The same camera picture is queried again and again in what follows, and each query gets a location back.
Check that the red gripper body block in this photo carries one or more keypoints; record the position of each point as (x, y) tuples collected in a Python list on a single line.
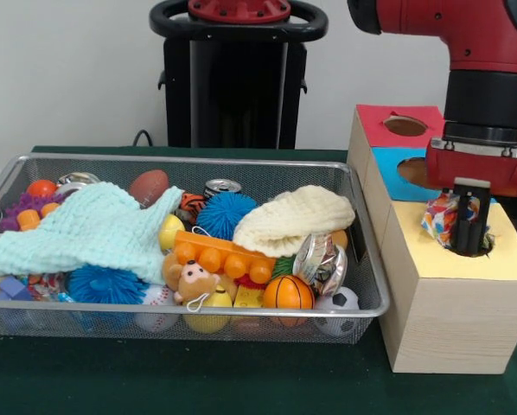
[(470, 168)]

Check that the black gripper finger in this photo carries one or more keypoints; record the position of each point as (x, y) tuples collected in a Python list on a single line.
[(480, 225), (461, 225)]

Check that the colourful confetti paper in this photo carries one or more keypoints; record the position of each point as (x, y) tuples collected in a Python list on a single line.
[(440, 218)]

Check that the light blue knitted cloth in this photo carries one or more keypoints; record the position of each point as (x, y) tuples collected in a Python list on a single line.
[(81, 229)]

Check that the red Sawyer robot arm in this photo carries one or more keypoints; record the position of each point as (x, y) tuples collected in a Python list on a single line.
[(487, 95)]

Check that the wooden box with three holes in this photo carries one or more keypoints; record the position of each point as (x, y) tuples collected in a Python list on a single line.
[(448, 320)]

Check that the shallow metal mesh bin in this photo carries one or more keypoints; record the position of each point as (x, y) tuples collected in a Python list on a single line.
[(111, 328)]

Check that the toy soccer ball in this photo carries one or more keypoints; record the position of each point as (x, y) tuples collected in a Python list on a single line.
[(342, 302)]

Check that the crushed silver foil can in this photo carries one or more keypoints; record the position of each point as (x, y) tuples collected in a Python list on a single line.
[(321, 263)]

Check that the cream knitted cloth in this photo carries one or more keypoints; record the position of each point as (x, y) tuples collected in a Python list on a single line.
[(293, 220)]

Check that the orange toy basketball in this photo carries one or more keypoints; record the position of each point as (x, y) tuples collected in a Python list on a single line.
[(289, 291)]

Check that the small blue spiky ball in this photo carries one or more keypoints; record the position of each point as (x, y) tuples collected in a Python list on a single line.
[(226, 216)]

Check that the orange toy building brick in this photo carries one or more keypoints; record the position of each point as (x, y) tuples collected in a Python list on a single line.
[(224, 257)]

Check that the dark green table cloth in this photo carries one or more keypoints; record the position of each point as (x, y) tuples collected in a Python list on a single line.
[(241, 380)]

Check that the brown plush monkey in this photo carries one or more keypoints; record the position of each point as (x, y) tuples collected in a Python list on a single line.
[(193, 281)]

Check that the brown toy football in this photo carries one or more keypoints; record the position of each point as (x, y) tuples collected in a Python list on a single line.
[(148, 183)]

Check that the large blue spiky ball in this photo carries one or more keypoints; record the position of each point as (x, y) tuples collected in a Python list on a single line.
[(103, 283)]

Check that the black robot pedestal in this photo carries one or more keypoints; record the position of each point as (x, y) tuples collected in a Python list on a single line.
[(224, 108)]

